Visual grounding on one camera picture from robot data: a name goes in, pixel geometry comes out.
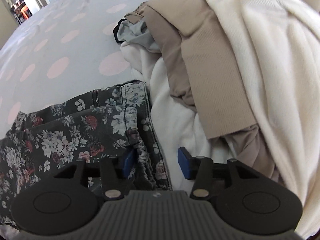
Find cream white fleece garment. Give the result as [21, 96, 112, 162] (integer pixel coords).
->
[206, 0, 319, 238]

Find tan ribbed garment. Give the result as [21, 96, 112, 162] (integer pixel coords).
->
[124, 0, 273, 173]

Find grey black garment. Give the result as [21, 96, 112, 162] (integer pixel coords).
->
[113, 18, 161, 53]

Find dark floral pants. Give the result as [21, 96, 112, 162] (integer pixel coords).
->
[1, 80, 172, 227]

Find cream room door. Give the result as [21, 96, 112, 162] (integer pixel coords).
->
[0, 0, 18, 49]

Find polka dot bed sheet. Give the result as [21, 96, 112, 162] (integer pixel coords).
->
[1, 0, 147, 134]

